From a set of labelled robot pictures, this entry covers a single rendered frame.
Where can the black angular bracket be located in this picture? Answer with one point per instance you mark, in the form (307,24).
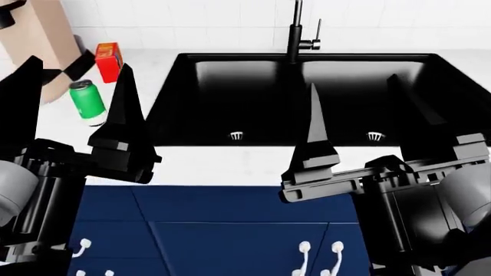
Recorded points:
(9,13)

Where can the black sink faucet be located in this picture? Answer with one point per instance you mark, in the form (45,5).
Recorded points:
(294,40)

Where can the silver sink drain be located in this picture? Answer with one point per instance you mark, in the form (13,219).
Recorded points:
(374,136)
(236,136)

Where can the red carton box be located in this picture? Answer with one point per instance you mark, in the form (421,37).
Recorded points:
(108,64)

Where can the beige box with black checks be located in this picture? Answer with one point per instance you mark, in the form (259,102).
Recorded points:
(46,40)

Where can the green drink can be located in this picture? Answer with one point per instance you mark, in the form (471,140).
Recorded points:
(87,100)

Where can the navy blue base cabinet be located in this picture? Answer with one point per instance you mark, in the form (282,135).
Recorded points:
(215,230)

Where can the black double sink basin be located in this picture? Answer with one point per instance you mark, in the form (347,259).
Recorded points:
(238,95)

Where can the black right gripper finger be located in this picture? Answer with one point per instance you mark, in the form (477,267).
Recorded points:
(426,135)
(314,155)

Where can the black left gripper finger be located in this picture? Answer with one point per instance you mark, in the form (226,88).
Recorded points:
(21,109)
(124,138)

